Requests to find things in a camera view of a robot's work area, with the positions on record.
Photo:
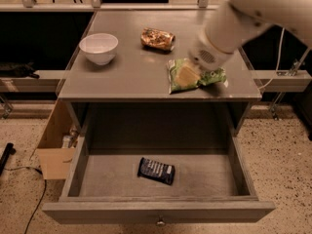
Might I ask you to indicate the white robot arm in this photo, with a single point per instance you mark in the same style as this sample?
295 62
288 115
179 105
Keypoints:
236 22

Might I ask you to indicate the open cardboard box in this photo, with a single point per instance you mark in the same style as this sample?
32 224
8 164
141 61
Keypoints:
57 144

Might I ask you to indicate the black object on shelf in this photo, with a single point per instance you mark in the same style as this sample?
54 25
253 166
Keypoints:
17 70

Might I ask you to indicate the grey wooden cabinet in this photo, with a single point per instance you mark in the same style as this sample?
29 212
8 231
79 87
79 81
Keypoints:
140 75

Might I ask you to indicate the green chip bag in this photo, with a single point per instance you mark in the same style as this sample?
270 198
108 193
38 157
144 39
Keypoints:
184 75

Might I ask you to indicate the black tool on floor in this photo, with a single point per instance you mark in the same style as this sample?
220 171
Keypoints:
8 151

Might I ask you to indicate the metal drawer knob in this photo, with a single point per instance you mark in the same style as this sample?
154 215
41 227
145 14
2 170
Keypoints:
160 222

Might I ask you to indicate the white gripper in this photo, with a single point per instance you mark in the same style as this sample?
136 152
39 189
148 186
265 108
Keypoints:
205 55

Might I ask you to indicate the dark blue snack bar wrapper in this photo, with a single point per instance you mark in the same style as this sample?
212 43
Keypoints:
157 171

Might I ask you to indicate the white ceramic bowl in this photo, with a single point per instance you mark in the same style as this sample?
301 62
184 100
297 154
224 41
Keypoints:
100 48

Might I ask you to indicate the open grey top drawer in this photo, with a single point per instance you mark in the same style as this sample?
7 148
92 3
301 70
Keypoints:
211 185

